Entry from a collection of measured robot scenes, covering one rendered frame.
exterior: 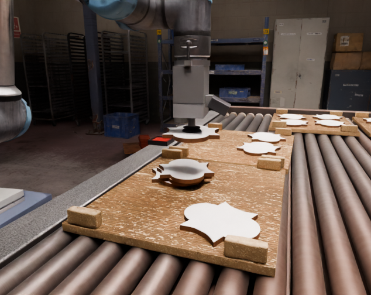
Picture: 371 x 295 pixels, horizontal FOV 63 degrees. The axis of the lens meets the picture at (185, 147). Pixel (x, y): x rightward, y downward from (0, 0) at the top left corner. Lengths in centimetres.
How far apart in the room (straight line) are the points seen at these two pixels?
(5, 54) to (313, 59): 491
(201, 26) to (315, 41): 482
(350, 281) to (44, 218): 51
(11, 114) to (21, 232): 35
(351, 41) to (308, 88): 92
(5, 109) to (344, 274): 77
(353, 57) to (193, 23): 511
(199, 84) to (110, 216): 30
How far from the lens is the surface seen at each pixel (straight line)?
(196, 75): 60
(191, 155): 88
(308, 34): 539
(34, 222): 63
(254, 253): 44
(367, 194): 79
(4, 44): 85
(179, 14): 62
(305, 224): 59
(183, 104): 61
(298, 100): 540
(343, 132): 136
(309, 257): 51
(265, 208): 59
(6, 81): 86
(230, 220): 52
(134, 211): 57
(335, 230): 59
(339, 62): 559
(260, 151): 91
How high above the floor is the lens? 119
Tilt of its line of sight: 15 degrees down
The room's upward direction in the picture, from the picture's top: straight up
